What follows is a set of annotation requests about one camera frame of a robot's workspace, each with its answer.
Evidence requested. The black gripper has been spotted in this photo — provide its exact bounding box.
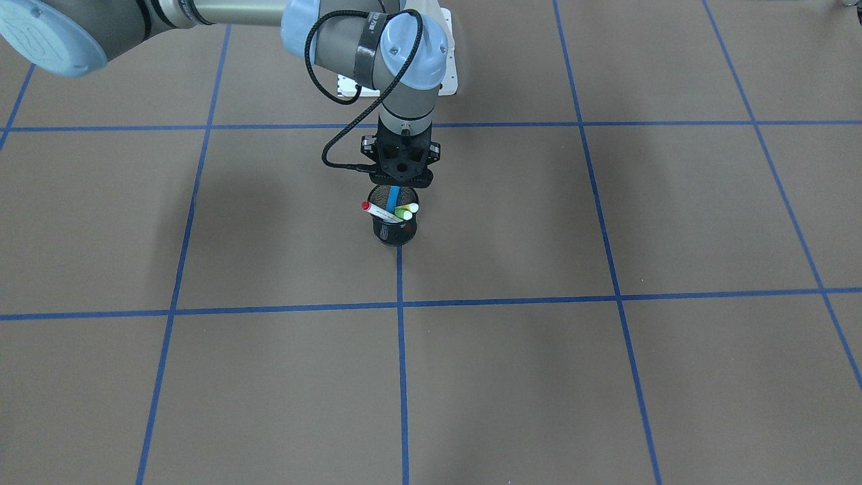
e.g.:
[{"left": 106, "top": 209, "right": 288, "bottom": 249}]
[{"left": 361, "top": 124, "right": 441, "bottom": 189}]

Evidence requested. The blue highlighter pen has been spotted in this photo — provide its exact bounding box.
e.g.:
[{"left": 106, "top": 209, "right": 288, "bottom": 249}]
[{"left": 385, "top": 185, "right": 401, "bottom": 214}]

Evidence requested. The white marker red cap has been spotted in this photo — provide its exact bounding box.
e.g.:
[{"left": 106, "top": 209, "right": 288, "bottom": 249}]
[{"left": 361, "top": 201, "right": 404, "bottom": 224}]

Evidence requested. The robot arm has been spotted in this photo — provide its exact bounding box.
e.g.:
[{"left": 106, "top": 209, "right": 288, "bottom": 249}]
[{"left": 1, "top": 1, "right": 451, "bottom": 189}]

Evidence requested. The yellow highlighter pen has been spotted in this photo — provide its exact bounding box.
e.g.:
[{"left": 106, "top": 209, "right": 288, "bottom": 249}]
[{"left": 396, "top": 203, "right": 420, "bottom": 213}]

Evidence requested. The black mesh pen cup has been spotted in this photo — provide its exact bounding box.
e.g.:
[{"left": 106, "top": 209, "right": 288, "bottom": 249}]
[{"left": 367, "top": 185, "right": 419, "bottom": 247}]

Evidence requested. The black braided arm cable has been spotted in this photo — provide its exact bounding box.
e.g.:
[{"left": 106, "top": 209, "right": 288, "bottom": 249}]
[{"left": 304, "top": 9, "right": 424, "bottom": 172}]

